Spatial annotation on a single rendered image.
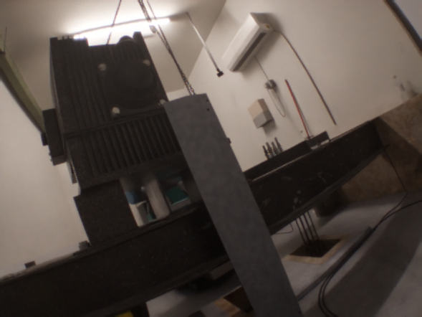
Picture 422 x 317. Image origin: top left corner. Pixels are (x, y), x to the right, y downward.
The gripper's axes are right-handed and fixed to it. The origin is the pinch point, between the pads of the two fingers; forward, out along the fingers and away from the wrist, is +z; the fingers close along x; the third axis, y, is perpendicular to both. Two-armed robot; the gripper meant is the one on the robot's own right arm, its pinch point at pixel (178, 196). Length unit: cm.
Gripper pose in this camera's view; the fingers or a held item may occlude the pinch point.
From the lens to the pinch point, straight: 153.3
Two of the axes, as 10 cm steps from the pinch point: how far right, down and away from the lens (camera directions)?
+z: 6.7, 6.6, -3.5
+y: -3.0, 6.6, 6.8
